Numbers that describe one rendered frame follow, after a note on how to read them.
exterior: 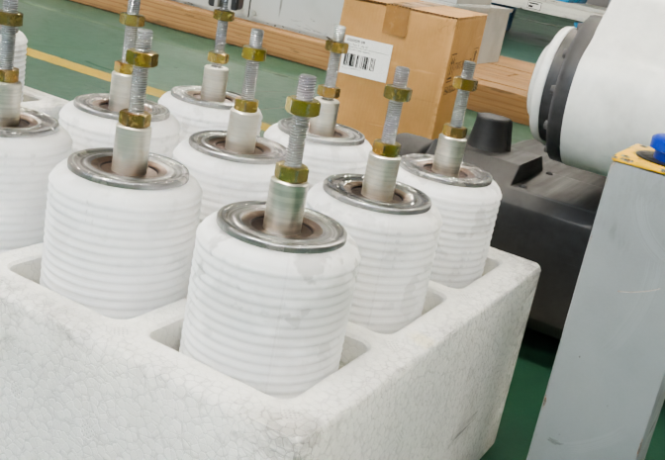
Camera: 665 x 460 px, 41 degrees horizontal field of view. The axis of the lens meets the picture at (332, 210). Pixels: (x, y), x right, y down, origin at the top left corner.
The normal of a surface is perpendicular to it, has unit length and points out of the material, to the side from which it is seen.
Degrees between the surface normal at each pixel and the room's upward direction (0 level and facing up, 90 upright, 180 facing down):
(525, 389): 0
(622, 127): 99
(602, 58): 57
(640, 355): 90
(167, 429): 90
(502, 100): 90
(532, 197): 46
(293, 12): 90
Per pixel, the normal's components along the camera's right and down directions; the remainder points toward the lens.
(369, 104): -0.35, 0.20
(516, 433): 0.18, -0.94
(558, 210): -0.23, -0.52
